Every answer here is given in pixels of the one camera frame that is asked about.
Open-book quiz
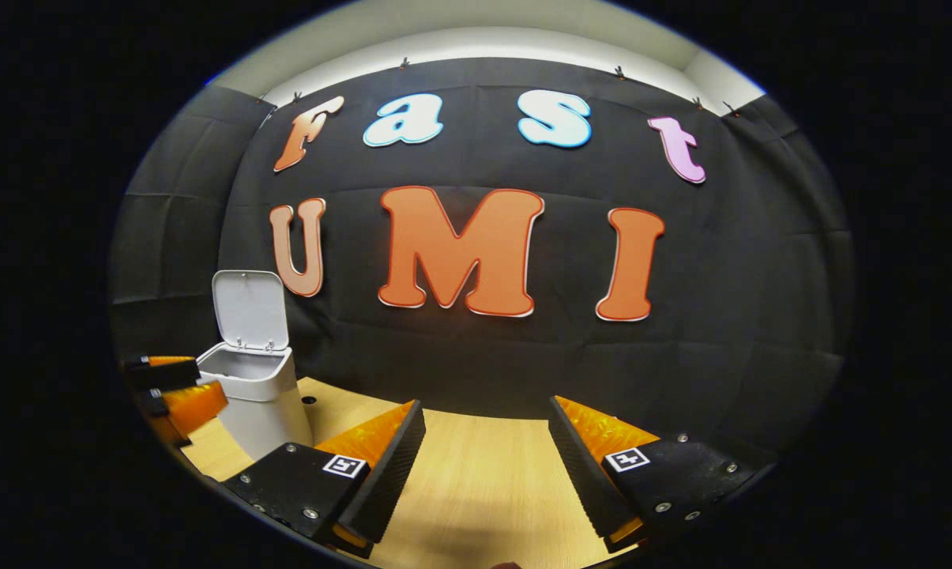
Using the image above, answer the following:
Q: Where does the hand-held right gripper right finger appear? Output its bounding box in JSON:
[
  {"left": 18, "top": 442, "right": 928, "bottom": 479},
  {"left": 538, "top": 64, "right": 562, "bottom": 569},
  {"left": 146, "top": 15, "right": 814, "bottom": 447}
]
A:
[{"left": 548, "top": 395, "right": 762, "bottom": 554}]

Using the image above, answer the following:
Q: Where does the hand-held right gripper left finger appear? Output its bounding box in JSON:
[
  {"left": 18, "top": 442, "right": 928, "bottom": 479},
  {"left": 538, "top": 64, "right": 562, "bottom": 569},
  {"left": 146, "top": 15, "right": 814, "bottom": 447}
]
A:
[{"left": 223, "top": 399, "right": 427, "bottom": 560}]

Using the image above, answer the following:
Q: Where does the white desktop garbage bin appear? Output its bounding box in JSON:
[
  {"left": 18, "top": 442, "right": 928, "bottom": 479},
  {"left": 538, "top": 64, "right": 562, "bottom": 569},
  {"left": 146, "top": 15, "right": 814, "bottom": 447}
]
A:
[{"left": 196, "top": 269, "right": 315, "bottom": 462}]

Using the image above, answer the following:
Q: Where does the wooden desktop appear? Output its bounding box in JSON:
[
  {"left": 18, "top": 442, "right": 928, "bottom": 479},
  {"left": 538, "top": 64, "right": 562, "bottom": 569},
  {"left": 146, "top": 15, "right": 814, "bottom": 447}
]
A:
[{"left": 179, "top": 376, "right": 642, "bottom": 569}]

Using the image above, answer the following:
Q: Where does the black backdrop cloth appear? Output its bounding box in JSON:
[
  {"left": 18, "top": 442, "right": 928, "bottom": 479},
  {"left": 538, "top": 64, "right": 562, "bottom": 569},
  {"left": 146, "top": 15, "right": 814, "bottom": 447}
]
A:
[{"left": 108, "top": 57, "right": 856, "bottom": 475}]

